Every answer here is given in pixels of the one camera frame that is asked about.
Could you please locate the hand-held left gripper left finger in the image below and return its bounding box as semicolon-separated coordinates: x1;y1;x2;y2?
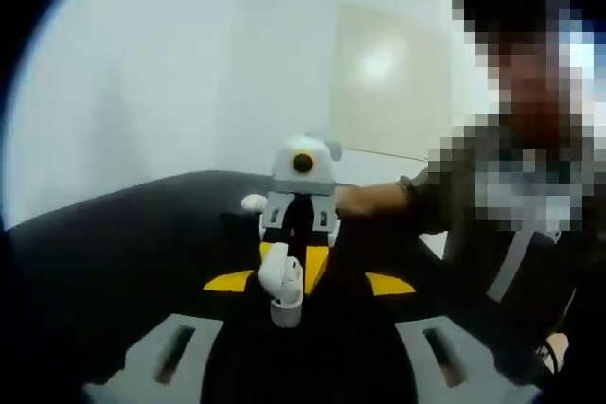
81;270;304;404

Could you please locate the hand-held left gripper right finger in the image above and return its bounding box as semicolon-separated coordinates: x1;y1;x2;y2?
305;272;545;404

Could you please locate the white oval charging case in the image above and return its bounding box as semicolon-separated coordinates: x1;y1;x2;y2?
241;193;269;212

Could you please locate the white rounded charging case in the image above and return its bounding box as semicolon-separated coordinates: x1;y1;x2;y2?
258;243;304;328

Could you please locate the person in dark shirt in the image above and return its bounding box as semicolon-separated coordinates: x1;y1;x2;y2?
397;110;606;377

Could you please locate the cream door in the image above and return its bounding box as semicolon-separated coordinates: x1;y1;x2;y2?
333;0;458;159

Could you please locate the grey shoulder strap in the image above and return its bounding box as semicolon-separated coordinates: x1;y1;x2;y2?
487;233;539;304

